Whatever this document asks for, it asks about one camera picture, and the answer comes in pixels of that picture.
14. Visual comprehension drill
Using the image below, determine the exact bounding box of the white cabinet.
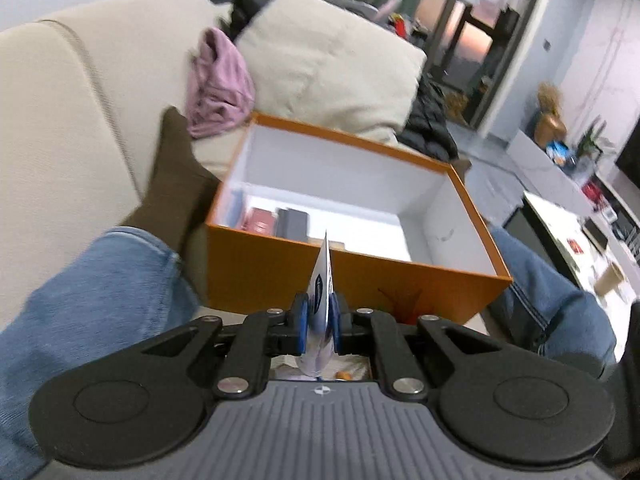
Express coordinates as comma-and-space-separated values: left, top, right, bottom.
507, 127, 640, 261

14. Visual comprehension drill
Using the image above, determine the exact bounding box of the black television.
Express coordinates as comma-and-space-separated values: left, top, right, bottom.
615, 122, 640, 176

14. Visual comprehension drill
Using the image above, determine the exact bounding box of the person's leg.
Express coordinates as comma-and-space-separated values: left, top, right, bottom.
0, 226, 201, 480
487, 225, 618, 376

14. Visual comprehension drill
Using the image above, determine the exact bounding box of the black puffer jacket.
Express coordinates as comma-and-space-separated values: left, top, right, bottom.
400, 77, 460, 161

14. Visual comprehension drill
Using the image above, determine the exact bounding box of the person's right leg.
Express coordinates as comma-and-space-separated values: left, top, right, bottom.
487, 225, 618, 376

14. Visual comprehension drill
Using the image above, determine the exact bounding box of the green potted plant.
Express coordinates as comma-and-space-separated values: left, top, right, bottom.
575, 115, 616, 161

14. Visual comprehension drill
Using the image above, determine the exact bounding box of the pink purple garment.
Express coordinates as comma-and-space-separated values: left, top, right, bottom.
186, 27, 257, 140

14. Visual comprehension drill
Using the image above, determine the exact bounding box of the beige sofa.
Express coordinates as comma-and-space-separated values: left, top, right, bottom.
0, 0, 431, 331

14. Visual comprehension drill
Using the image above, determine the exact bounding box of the orange cardboard box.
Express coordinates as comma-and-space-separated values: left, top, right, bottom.
205, 112, 513, 326

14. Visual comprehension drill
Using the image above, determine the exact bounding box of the small black box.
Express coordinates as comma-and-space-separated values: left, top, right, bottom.
275, 207, 310, 241

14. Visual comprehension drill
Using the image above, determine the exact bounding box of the person's left leg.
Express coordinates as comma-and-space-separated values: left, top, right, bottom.
0, 226, 201, 480

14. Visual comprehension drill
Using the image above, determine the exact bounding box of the small red box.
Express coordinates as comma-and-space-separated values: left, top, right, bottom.
243, 207, 278, 233

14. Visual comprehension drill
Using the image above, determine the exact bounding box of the paper cup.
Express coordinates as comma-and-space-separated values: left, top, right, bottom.
594, 262, 628, 297

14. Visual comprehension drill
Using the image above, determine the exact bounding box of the blue snack bag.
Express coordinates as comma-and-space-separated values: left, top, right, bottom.
545, 141, 576, 166

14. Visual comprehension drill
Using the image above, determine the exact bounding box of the sliding glass door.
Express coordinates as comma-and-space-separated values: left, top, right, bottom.
350, 0, 556, 131

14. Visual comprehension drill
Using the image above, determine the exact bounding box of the beige cushion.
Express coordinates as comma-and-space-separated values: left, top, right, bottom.
235, 0, 428, 143

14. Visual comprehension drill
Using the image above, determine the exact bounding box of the white and blue printed packet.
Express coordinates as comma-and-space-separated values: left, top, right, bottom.
299, 230, 341, 376

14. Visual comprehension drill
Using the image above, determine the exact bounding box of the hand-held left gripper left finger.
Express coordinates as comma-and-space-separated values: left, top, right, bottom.
137, 294, 308, 400

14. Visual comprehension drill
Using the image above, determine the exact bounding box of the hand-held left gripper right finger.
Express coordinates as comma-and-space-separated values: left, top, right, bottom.
330, 295, 506, 401

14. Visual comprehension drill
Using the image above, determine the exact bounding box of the white top coffee table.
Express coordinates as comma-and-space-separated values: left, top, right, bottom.
502, 191, 640, 306

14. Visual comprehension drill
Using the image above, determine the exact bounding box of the gold bust statue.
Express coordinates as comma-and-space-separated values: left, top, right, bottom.
534, 81, 568, 148

